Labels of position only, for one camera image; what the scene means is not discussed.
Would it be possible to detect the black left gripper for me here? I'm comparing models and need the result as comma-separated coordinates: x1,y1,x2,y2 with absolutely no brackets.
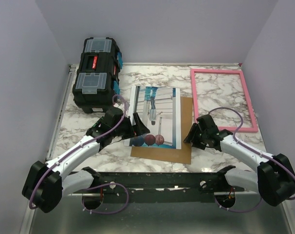
111,113,149,140

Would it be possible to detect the brown fibreboard backing board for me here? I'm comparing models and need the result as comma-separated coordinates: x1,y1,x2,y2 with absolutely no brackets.
130,97,193,164

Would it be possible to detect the printed lantern photo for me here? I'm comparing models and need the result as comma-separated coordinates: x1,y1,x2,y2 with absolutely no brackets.
124,86,182,150

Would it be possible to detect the pink picture frame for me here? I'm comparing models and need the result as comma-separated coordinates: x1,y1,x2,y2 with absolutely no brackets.
190,68,258,133

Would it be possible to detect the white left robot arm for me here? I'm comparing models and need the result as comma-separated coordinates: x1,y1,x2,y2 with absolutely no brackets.
22,107,150,213

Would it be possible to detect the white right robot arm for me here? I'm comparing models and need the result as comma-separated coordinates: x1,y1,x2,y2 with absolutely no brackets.
184,115,295,207

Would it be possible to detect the black plastic toolbox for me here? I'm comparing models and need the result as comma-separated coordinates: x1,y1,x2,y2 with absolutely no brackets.
72,37,123,114

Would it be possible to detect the black mounting base rail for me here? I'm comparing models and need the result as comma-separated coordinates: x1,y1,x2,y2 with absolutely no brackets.
81,172,244,203

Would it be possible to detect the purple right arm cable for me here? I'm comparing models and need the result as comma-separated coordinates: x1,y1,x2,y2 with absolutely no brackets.
208,107,295,212

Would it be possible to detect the aluminium table rail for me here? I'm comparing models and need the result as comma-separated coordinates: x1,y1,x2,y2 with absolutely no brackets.
18,64,77,234

